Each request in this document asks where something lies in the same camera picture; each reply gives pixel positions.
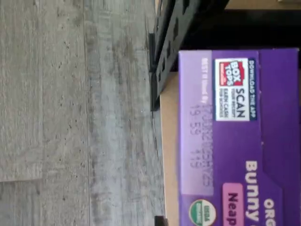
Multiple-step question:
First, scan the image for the tan shelf board under purple boxes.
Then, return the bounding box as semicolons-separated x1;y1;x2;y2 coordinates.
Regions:
159;72;182;226

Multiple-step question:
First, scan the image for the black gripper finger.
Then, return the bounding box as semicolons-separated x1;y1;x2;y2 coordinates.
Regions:
154;215;169;226

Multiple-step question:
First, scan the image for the black perforated shelf post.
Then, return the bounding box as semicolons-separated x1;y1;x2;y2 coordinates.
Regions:
147;0;230;113

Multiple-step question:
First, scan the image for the purple box pink patch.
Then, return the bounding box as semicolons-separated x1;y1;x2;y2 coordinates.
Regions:
178;48;301;226

